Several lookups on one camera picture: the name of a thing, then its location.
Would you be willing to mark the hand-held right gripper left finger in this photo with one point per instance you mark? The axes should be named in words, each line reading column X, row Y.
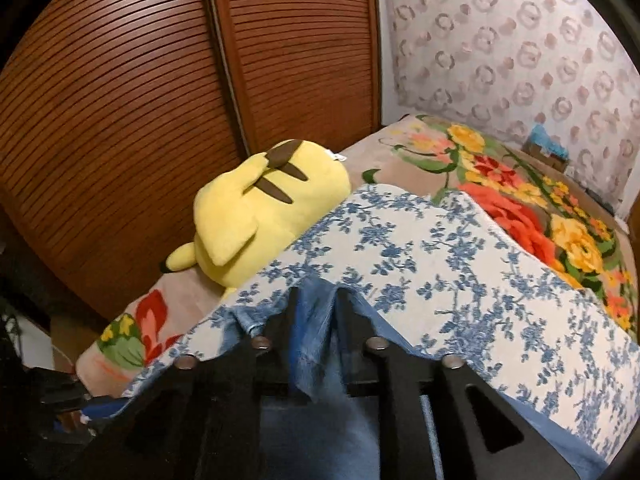
column 275, row 355

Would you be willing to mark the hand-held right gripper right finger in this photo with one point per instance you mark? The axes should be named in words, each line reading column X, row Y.
column 357, row 350

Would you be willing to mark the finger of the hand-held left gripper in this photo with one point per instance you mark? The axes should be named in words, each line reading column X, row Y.
column 62, row 392

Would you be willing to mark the blue denim pants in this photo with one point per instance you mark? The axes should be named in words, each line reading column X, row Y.
column 315, row 330

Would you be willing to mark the white blue-flowered quilt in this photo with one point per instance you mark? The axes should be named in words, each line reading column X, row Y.
column 450, row 270

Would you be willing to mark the yellow plush toy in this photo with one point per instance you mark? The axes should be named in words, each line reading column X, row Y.
column 260, row 200

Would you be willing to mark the floral blanket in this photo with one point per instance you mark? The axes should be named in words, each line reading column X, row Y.
column 550, row 220

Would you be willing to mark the small cardboard box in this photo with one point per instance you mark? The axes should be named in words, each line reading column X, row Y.
column 542, row 157

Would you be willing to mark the black flat box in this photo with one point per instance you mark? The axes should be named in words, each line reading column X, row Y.
column 600, row 202

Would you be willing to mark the blue plastic bag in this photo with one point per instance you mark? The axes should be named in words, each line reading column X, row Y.
column 547, row 137

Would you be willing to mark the wooden louvered wardrobe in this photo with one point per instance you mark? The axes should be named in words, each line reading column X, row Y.
column 125, row 85

